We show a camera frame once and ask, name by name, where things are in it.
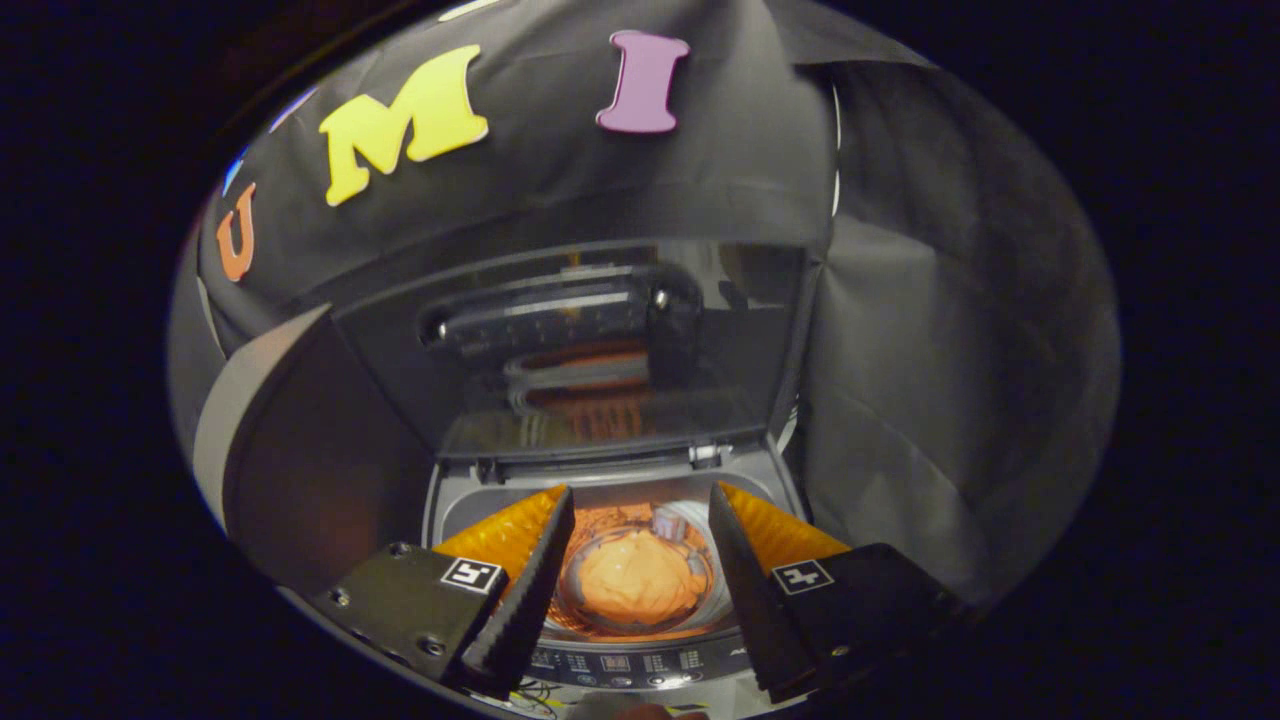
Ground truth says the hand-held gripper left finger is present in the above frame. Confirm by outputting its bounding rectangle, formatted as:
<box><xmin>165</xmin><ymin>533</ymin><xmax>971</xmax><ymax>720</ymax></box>
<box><xmin>310</xmin><ymin>485</ymin><xmax>576</xmax><ymax>701</ymax></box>

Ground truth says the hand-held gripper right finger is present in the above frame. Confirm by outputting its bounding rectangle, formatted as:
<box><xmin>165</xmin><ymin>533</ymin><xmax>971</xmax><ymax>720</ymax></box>
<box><xmin>708</xmin><ymin>481</ymin><xmax>976</xmax><ymax>704</ymax></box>

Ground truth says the orange garment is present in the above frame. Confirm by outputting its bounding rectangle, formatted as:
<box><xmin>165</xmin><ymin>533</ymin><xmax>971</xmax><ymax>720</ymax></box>
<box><xmin>575</xmin><ymin>528</ymin><xmax>713</xmax><ymax>626</ymax></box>

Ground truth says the grey washing machine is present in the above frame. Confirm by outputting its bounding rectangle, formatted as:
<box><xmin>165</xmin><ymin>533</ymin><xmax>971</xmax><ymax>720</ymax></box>
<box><xmin>422</xmin><ymin>440</ymin><xmax>811</xmax><ymax>716</ymax></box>

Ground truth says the grey cabinet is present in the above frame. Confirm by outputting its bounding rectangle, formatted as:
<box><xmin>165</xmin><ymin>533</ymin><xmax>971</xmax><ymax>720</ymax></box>
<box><xmin>192</xmin><ymin>305</ymin><xmax>436</xmax><ymax>591</ymax></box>

